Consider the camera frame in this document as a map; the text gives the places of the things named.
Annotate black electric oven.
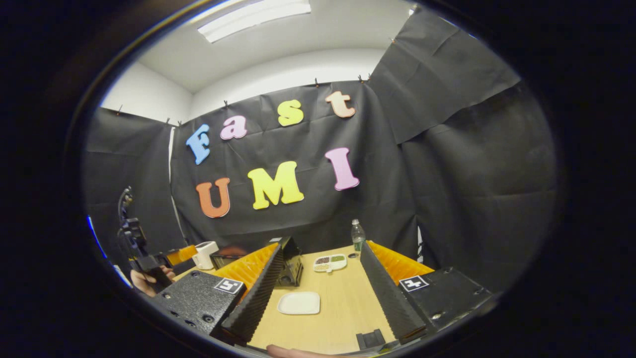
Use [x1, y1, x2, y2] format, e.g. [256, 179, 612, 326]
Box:
[210, 236, 304, 288]

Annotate small black bracket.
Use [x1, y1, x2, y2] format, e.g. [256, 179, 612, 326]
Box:
[356, 329, 386, 351]

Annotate ceiling light panel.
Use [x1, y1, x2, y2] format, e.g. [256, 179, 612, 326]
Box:
[197, 0, 313, 44]

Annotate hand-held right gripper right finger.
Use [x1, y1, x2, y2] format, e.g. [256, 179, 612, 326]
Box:
[359, 241, 493, 345]

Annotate white toaster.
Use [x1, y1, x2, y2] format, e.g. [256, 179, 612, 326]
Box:
[192, 241, 220, 270]

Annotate clear water bottle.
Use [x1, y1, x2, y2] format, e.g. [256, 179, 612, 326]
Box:
[351, 219, 367, 252]

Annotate white square plate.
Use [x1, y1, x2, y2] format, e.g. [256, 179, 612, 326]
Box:
[277, 291, 321, 316]

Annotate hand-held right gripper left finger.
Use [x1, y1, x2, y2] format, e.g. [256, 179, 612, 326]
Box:
[149, 243, 285, 346]

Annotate white divided grain dish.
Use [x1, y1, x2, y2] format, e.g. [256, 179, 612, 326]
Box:
[313, 254, 348, 273]

